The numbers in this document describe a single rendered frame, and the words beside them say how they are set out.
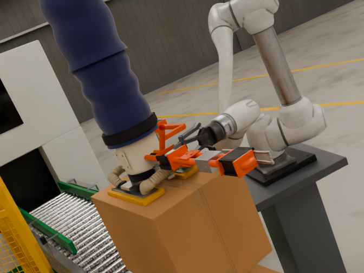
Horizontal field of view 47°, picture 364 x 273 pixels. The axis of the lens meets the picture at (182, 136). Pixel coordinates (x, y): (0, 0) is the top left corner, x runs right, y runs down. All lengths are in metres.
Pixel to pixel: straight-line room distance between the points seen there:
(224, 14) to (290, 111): 0.54
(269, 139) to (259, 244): 0.60
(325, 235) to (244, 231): 0.79
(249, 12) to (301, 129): 0.60
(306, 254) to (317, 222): 0.18
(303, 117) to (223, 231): 0.74
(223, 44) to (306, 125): 0.56
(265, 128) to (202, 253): 0.79
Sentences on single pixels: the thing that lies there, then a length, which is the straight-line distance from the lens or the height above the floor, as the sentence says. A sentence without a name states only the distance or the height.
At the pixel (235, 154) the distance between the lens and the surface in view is 1.17.
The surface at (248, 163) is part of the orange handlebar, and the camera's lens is 1.13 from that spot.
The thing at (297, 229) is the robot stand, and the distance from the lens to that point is 2.23.
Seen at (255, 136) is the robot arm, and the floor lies 0.97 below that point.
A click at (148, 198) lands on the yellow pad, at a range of 1.52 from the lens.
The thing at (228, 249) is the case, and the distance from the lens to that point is 1.59.
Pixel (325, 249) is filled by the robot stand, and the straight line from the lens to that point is 2.36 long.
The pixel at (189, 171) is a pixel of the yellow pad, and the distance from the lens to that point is 1.60.
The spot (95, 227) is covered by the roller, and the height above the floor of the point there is 0.55.
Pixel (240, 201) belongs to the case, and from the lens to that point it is 1.58.
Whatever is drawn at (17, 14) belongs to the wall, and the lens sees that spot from 12.70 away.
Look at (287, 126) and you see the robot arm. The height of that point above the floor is 0.97.
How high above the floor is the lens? 1.62
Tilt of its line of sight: 15 degrees down
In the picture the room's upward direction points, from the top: 23 degrees counter-clockwise
